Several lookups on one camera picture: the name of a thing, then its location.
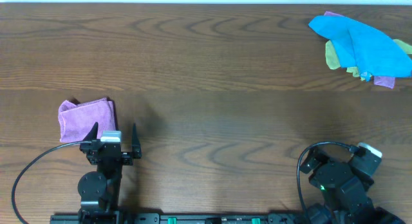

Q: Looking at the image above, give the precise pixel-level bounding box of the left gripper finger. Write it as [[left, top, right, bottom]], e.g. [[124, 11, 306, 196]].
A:
[[83, 122, 98, 142], [131, 124, 142, 159]]

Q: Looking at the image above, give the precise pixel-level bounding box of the purple cloth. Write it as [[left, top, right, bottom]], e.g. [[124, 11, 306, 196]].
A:
[[58, 98, 116, 143], [323, 10, 397, 89]]

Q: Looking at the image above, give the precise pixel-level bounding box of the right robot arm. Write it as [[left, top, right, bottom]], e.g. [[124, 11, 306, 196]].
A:
[[297, 142, 404, 224]]

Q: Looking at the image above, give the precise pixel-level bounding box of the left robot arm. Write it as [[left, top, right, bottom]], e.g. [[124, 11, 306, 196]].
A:
[[77, 123, 142, 224]]

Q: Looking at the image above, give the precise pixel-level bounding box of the green cloth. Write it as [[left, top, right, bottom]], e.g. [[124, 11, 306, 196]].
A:
[[325, 39, 411, 89]]

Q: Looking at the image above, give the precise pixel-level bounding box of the blue cloth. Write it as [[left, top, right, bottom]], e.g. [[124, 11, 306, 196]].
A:
[[308, 15, 411, 81]]

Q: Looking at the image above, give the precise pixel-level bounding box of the left black cable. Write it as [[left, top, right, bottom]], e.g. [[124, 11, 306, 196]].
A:
[[11, 140, 93, 224]]

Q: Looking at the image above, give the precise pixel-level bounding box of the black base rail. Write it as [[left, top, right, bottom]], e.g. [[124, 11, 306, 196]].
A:
[[50, 213, 307, 224]]

